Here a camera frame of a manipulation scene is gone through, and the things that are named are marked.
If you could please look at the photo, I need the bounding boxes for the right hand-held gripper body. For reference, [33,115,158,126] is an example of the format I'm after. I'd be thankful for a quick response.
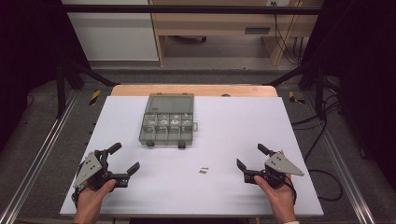
[243,150,305,189]

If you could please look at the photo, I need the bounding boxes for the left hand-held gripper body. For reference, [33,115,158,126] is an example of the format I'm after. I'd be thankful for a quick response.
[72,149,130,192]

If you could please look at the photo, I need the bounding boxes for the grey clear plastic organizer box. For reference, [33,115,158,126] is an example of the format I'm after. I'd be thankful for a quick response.
[138,92,199,148]

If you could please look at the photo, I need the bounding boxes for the person's left hand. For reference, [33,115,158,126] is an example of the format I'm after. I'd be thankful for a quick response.
[74,179,117,219]

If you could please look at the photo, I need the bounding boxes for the person's right hand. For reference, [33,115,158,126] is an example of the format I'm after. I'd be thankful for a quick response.
[253,174,297,219]

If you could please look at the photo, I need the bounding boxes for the yellow clamp left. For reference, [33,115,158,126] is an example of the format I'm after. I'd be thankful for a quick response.
[89,89,102,106]

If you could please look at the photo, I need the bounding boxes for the yellow clamp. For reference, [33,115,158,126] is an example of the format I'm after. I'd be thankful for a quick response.
[89,89,102,106]
[288,91,306,105]

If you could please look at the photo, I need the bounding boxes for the yellow clamp right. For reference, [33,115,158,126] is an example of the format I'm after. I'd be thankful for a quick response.
[288,91,306,105]

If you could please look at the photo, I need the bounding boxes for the white cabinet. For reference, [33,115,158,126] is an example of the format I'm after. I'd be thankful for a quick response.
[61,0,160,62]

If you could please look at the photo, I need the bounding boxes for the light wooden desk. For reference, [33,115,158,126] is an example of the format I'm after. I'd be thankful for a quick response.
[148,0,325,67]

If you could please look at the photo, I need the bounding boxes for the dark curtain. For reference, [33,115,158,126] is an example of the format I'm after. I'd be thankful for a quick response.
[302,0,396,188]
[0,0,92,150]

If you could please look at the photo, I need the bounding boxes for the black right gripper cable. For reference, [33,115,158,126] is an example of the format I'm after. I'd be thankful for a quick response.
[284,177,298,207]

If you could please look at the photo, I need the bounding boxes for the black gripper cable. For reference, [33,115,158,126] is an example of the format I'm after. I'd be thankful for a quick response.
[70,186,82,209]
[284,177,298,207]

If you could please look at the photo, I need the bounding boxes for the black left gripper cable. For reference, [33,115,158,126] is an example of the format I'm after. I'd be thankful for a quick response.
[70,186,82,209]

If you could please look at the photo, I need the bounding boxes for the black floor cable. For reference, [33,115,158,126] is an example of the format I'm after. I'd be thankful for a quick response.
[292,77,344,203]

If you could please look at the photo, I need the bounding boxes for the aluminium floor rail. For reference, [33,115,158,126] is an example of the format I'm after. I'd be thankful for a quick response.
[303,92,377,224]
[0,90,78,224]

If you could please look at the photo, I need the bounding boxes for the black metal frame strut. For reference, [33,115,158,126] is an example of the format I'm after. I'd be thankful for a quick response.
[264,60,326,119]
[55,59,120,119]

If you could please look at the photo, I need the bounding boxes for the black cables under desk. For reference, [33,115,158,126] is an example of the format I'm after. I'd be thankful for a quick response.
[273,3,304,66]

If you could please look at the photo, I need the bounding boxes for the grey desk drawer handle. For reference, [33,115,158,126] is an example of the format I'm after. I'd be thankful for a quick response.
[244,26,271,35]

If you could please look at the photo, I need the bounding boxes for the black horizontal frame bar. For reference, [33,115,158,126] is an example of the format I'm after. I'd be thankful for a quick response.
[60,4,323,16]

